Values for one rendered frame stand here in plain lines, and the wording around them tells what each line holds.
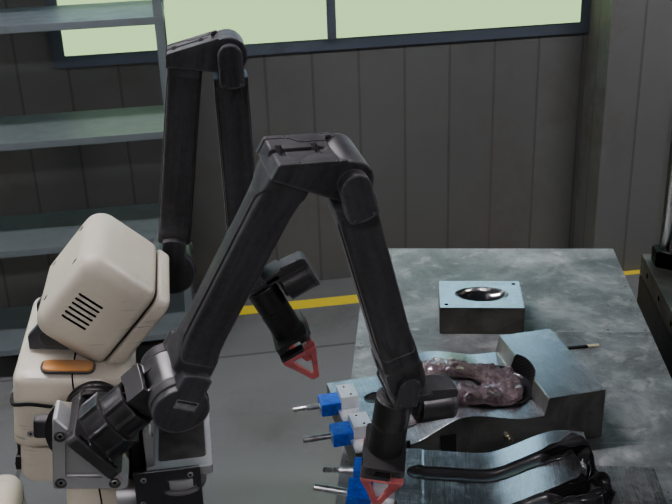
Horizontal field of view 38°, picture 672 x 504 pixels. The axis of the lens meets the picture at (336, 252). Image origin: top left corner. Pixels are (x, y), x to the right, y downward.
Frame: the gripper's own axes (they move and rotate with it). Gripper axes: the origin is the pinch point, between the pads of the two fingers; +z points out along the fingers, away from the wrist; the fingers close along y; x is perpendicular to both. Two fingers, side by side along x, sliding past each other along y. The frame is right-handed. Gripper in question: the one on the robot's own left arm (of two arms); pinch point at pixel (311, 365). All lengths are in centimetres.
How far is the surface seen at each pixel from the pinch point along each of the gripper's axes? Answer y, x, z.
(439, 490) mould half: -28.0, -10.8, 17.4
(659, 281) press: 58, -82, 64
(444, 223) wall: 244, -53, 112
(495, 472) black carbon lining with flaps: -24.9, -20.5, 22.5
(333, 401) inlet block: 6.3, 1.1, 13.6
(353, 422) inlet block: -3.8, -1.4, 13.3
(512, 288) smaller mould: 47, -46, 36
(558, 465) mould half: -31.7, -30.3, 21.8
